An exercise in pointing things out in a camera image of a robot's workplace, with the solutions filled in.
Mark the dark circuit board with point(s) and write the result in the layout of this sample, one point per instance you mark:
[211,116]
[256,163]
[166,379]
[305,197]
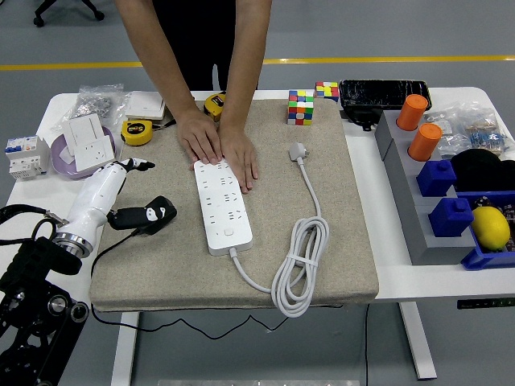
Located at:
[507,217]

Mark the black plug adapter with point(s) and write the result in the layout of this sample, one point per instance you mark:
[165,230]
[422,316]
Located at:
[159,227]

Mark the clear bag of metal screws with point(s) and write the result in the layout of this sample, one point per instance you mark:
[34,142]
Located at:
[94,104]

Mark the large colourful puzzle cube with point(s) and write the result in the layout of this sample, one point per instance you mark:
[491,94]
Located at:
[299,108]

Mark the purple bowl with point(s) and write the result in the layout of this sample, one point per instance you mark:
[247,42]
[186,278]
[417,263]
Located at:
[60,161]

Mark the yellow tape measure red label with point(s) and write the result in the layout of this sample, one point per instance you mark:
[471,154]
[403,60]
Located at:
[213,105]

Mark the clear bag of small parts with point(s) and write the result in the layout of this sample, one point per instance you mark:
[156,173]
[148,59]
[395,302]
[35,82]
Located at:
[454,140]

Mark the grey-brown mat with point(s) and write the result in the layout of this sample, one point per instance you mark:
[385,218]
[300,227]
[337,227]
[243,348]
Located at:
[161,273]

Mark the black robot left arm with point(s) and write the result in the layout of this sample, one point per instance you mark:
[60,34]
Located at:
[36,257]

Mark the clear bag of blue resistors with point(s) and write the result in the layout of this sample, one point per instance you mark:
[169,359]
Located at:
[489,138]

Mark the white socket panel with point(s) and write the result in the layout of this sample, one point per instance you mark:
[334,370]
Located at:
[94,154]

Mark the white circuit breaker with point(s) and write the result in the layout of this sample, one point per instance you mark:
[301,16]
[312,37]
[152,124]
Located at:
[24,158]

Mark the white wall switch box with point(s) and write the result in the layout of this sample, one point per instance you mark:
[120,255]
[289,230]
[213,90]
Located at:
[142,105]

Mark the blue plastic bin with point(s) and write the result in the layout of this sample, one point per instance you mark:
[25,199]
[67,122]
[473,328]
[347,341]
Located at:
[483,261]

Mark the grey block holder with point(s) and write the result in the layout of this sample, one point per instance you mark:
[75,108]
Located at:
[418,225]

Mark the blue block with knob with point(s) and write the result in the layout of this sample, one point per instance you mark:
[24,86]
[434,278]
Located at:
[436,179]
[450,219]

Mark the person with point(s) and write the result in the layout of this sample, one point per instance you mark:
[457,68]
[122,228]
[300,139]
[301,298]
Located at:
[201,32]

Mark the white power strip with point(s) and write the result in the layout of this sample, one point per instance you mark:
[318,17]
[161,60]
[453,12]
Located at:
[219,217]

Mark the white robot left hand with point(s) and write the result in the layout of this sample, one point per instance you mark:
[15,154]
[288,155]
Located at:
[94,193]

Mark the yellow lemon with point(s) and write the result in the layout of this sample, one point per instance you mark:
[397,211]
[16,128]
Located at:
[490,228]

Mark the person's left hand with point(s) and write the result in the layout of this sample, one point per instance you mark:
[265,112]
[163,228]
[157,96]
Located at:
[239,157]

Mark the person's right hand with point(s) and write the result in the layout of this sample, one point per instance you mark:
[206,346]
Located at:
[197,136]

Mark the person's left forearm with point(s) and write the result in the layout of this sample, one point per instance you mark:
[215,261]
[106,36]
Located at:
[245,60]

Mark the white switch panel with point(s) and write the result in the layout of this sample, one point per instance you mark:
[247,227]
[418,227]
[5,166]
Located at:
[82,130]

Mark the orange cylinder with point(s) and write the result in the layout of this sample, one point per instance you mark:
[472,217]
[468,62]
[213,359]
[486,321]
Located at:
[424,142]
[411,112]

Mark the person's right forearm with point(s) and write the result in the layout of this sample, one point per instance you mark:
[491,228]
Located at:
[161,52]

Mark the small colourful puzzle cube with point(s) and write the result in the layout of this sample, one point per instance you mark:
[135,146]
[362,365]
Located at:
[326,91]

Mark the black table control panel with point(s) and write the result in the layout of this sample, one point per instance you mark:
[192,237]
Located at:
[483,304]

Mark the black wrapped tray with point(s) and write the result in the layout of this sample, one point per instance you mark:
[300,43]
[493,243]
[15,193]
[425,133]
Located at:
[378,94]

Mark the black office chair base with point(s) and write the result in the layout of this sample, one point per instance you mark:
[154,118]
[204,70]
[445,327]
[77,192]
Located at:
[39,21]

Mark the black cloth cap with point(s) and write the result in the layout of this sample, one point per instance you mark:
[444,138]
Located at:
[479,169]

